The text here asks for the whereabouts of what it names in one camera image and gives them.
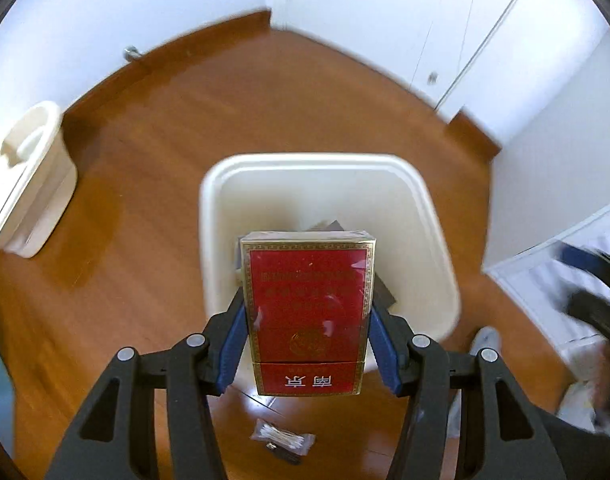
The small black object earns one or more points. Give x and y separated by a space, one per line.
285 452

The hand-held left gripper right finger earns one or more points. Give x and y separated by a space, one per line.
385 352

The cotton swab packet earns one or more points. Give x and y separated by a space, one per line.
285 432

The white wardrobe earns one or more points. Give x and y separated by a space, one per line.
375 15

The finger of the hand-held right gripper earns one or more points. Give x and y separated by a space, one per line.
597 312
582 256

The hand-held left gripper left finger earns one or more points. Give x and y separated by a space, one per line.
232 347

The person's white shoe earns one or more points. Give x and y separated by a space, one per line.
486 342

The red cigarette box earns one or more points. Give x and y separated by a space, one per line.
307 305

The cream plastic trash bin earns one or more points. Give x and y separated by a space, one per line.
410 240

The cream lidded bin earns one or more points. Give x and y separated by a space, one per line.
32 180

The metal door stop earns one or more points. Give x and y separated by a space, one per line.
131 53

